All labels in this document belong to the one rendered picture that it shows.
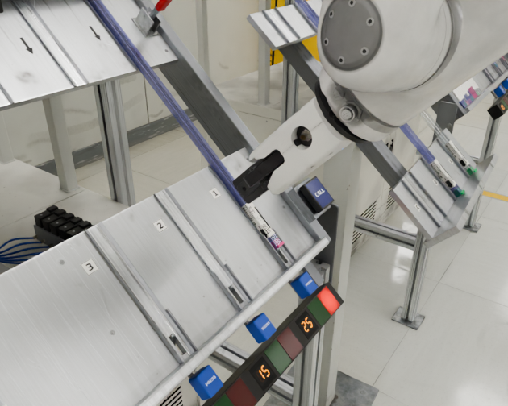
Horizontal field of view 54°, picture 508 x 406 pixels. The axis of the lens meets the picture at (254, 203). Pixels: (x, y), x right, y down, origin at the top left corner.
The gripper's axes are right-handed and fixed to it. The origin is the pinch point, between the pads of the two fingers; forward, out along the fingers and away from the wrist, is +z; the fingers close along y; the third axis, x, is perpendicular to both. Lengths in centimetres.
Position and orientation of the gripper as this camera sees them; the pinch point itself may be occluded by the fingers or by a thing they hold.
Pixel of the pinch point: (253, 183)
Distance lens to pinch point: 55.4
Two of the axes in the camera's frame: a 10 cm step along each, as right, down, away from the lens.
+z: -5.7, 4.3, 7.1
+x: -5.8, -8.1, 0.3
